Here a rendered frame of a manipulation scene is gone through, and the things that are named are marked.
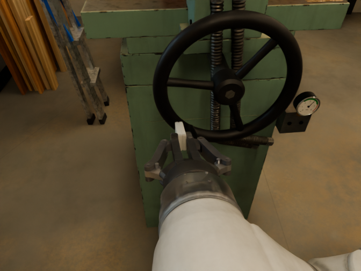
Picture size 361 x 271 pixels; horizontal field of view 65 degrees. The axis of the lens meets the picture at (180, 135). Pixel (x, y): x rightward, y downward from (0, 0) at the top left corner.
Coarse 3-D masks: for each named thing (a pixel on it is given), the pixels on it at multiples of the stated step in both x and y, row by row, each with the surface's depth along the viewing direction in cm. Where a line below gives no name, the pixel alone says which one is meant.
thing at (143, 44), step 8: (128, 40) 66; (136, 40) 66; (144, 40) 66; (152, 40) 66; (160, 40) 66; (168, 40) 67; (128, 48) 67; (136, 48) 67; (144, 48) 67; (152, 48) 68; (160, 48) 68
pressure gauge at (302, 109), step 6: (300, 96) 76; (306, 96) 74; (312, 96) 74; (294, 102) 77; (300, 102) 75; (306, 102) 75; (312, 102) 75; (318, 102) 75; (300, 108) 76; (306, 108) 76; (312, 108) 77; (318, 108) 76; (300, 114) 77; (306, 114) 78
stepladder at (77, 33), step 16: (48, 0) 125; (64, 0) 140; (48, 16) 130; (64, 16) 147; (64, 32) 134; (80, 32) 147; (64, 48) 142; (80, 64) 147; (96, 80) 159; (80, 96) 160; (96, 96) 164; (96, 112) 166
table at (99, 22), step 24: (96, 0) 66; (120, 0) 66; (144, 0) 66; (168, 0) 66; (288, 0) 66; (96, 24) 62; (120, 24) 63; (144, 24) 63; (168, 24) 64; (288, 24) 67; (312, 24) 67; (336, 24) 68; (192, 48) 58
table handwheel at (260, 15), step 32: (192, 32) 46; (288, 32) 48; (160, 64) 50; (224, 64) 59; (256, 64) 52; (288, 64) 53; (160, 96) 54; (224, 96) 54; (288, 96) 57; (256, 128) 62
